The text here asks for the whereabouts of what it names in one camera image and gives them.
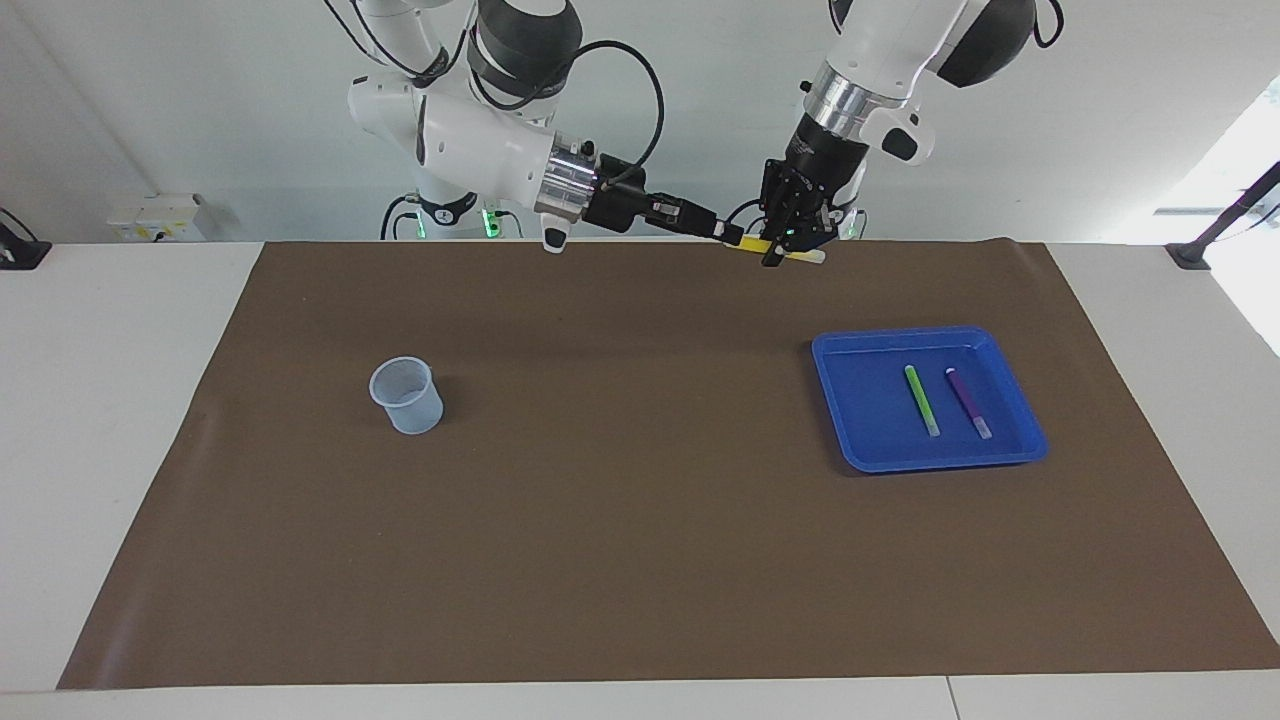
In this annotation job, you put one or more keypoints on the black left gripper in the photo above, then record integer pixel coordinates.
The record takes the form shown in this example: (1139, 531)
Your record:
(825, 155)

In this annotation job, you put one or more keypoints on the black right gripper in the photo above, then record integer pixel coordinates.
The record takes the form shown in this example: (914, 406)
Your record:
(620, 208)

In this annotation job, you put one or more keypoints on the yellow pen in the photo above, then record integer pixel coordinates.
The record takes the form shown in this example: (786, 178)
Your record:
(750, 247)

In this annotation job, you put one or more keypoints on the green pen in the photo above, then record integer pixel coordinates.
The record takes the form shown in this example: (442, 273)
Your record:
(922, 400)

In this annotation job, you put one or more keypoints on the purple pen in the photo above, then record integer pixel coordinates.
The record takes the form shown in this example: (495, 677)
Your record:
(968, 402)

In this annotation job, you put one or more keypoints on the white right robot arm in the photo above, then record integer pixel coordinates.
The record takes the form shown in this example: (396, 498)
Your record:
(480, 140)

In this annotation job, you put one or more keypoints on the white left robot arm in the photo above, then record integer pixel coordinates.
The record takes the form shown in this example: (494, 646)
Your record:
(900, 50)

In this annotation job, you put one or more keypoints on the blue plastic tray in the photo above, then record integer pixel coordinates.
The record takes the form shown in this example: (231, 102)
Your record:
(870, 400)

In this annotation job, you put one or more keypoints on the brown table mat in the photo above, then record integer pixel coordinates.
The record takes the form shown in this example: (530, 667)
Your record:
(640, 520)

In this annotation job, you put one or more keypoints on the translucent plastic cup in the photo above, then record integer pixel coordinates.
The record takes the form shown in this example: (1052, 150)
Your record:
(410, 410)

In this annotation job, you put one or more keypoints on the black angled stand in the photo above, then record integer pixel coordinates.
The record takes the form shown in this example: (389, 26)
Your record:
(1190, 255)

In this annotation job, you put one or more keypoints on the black table clamp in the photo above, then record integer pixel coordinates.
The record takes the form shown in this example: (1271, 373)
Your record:
(25, 252)

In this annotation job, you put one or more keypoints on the white wall socket box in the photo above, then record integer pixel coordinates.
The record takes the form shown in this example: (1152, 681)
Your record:
(150, 220)

